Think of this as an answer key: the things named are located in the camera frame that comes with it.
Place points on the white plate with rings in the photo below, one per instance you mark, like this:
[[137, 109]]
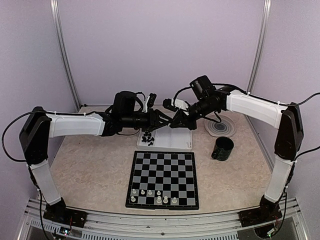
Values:
[[225, 128]]

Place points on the right aluminium frame post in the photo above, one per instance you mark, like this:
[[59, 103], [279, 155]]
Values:
[[260, 44]]

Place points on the black and silver chessboard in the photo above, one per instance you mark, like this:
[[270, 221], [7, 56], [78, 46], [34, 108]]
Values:
[[172, 173]]

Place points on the dark green mug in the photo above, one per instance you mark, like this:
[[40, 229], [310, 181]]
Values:
[[222, 148]]

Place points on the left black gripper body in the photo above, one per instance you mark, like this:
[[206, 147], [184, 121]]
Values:
[[150, 112]]

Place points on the white plastic divided tray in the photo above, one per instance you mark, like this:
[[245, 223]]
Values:
[[168, 139]]

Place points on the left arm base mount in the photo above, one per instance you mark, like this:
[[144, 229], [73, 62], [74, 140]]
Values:
[[70, 217]]

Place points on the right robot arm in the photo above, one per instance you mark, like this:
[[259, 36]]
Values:
[[283, 118]]

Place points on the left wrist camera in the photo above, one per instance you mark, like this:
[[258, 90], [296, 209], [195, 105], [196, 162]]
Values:
[[149, 102]]

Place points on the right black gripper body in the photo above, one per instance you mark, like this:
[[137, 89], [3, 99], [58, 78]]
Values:
[[193, 124]]

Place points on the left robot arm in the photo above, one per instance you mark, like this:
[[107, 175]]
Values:
[[127, 111]]

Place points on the left aluminium frame post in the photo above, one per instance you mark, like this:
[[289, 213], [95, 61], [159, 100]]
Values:
[[63, 52]]

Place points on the white chess rook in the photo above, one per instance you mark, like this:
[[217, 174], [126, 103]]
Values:
[[165, 199]]

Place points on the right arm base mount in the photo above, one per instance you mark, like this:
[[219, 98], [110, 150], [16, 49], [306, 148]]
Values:
[[255, 217]]

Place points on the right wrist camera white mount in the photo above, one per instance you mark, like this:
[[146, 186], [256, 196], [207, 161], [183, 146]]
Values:
[[174, 105]]

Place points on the aluminium frame post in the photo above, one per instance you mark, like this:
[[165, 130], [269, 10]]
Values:
[[260, 44], [63, 52]]

